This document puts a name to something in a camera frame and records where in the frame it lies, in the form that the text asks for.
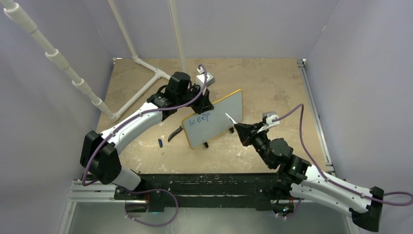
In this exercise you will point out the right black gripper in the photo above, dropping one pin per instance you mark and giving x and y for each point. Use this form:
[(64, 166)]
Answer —
[(245, 131)]

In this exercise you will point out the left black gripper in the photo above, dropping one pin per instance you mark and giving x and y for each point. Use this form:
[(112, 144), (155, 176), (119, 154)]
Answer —
[(204, 104)]

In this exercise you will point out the white marker pen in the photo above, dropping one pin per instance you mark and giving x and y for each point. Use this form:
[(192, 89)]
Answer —
[(230, 118)]

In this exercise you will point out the yellow framed whiteboard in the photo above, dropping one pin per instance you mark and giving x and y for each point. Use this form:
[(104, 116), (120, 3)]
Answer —
[(202, 128)]

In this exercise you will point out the blue marker cap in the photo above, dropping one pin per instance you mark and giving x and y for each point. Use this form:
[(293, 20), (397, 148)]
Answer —
[(160, 142)]

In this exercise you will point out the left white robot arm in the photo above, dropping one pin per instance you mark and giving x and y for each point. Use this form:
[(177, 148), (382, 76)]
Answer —
[(100, 151)]

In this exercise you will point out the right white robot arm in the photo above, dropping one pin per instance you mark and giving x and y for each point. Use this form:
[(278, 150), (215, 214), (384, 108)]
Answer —
[(301, 179)]

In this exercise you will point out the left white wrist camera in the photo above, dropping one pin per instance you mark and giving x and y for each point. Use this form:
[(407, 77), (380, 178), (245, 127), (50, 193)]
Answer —
[(204, 81)]

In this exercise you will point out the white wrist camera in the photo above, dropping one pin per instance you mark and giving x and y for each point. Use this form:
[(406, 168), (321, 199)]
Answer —
[(204, 81), (270, 119)]

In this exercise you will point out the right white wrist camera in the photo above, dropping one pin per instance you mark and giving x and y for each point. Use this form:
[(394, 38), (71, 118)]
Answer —
[(270, 119)]

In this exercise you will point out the black handled pliers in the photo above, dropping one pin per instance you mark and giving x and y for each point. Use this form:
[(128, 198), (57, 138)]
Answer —
[(174, 133)]

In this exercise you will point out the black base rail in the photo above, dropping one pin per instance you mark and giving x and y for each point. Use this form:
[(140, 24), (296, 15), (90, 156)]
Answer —
[(217, 190)]

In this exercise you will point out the right aluminium side rail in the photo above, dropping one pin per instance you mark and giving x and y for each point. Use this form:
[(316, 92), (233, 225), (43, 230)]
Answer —
[(328, 163)]

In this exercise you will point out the white pvc pipe frame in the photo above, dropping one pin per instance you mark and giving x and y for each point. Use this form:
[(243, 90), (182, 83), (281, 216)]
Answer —
[(33, 91)]

